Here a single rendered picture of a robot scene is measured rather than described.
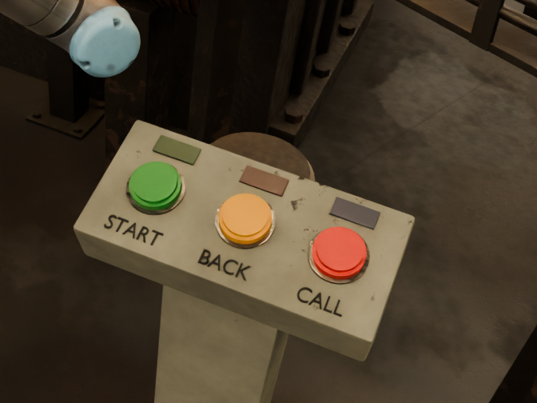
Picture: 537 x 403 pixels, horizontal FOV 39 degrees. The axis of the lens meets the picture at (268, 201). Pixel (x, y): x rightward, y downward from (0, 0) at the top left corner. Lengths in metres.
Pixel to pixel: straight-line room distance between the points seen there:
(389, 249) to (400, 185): 1.04
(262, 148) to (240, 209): 0.21
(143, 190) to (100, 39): 0.27
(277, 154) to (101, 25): 0.22
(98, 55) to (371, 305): 0.42
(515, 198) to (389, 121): 0.34
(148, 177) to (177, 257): 0.07
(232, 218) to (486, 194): 1.15
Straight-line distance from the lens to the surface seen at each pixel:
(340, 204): 0.58
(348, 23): 1.94
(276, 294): 0.55
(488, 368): 1.35
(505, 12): 0.70
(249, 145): 0.77
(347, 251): 0.55
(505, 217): 1.63
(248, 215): 0.56
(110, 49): 0.82
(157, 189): 0.58
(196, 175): 0.59
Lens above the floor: 1.00
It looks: 42 degrees down
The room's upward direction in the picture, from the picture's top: 11 degrees clockwise
